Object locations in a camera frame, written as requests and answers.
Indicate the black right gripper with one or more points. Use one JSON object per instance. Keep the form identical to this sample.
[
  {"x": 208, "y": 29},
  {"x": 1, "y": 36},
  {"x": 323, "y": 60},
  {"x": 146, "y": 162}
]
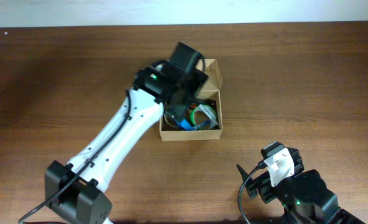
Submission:
[{"x": 258, "y": 185}]

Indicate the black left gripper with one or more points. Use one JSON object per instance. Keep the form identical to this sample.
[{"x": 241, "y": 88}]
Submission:
[{"x": 177, "y": 109}]

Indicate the blue plastic case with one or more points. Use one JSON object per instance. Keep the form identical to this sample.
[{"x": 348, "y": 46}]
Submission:
[{"x": 185, "y": 125}]

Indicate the black marker pen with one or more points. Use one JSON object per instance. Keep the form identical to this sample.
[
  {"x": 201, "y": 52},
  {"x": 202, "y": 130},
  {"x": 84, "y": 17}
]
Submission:
[{"x": 211, "y": 114}]

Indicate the blue ballpoint pen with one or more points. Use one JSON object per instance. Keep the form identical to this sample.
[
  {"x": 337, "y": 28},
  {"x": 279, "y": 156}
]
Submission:
[{"x": 200, "y": 126}]

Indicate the green tape roll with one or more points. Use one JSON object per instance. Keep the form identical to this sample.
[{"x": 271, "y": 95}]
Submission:
[{"x": 193, "y": 117}]

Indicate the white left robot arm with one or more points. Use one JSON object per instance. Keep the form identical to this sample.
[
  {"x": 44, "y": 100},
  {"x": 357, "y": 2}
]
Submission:
[{"x": 76, "y": 191}]

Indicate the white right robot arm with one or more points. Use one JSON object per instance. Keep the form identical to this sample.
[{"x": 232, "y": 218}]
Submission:
[{"x": 304, "y": 195}]

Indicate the beige masking tape roll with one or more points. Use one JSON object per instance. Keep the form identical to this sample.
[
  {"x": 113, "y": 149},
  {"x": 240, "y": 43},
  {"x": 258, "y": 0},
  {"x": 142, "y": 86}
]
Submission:
[{"x": 170, "y": 121}]

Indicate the brown cardboard box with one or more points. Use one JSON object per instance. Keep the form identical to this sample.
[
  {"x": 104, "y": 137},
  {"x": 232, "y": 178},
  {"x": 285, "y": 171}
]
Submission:
[{"x": 210, "y": 91}]

